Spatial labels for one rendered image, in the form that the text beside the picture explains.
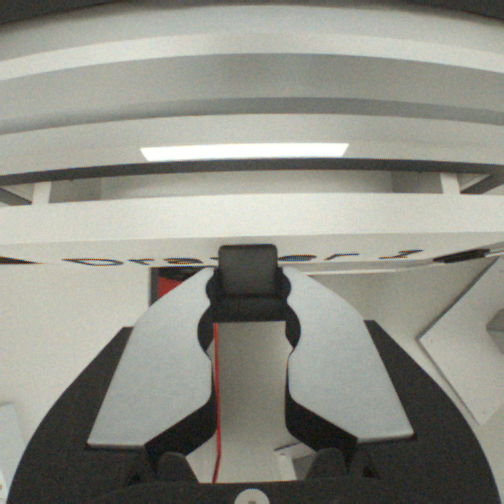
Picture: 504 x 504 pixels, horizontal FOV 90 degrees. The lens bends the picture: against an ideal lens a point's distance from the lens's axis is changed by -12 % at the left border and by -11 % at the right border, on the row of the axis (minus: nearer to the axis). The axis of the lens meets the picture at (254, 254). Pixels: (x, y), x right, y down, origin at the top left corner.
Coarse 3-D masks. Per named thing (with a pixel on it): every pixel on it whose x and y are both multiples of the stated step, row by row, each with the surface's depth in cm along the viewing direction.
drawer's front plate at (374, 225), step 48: (0, 240) 11; (48, 240) 11; (96, 240) 11; (144, 240) 12; (192, 240) 12; (240, 240) 12; (288, 240) 13; (336, 240) 13; (384, 240) 13; (432, 240) 14; (480, 240) 14
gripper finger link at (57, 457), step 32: (96, 384) 7; (64, 416) 6; (96, 416) 6; (32, 448) 5; (64, 448) 5; (96, 448) 5; (32, 480) 5; (64, 480) 5; (96, 480) 5; (128, 480) 5
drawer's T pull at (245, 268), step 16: (224, 256) 13; (240, 256) 13; (256, 256) 13; (272, 256) 13; (224, 272) 13; (240, 272) 13; (256, 272) 13; (272, 272) 13; (224, 288) 13; (240, 288) 13; (256, 288) 13; (272, 288) 13; (224, 304) 13; (240, 304) 13; (256, 304) 13; (272, 304) 13; (224, 320) 13; (240, 320) 13; (256, 320) 13; (272, 320) 13
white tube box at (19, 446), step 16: (0, 416) 24; (16, 416) 26; (0, 432) 23; (16, 432) 25; (0, 448) 22; (16, 448) 24; (0, 464) 21; (16, 464) 23; (0, 480) 21; (0, 496) 21
